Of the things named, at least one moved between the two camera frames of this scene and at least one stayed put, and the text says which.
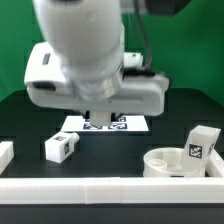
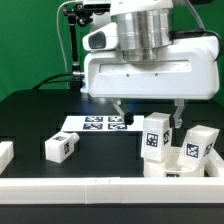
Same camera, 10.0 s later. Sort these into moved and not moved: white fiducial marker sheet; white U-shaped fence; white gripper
Moved: white gripper
Not moved: white fiducial marker sheet; white U-shaped fence
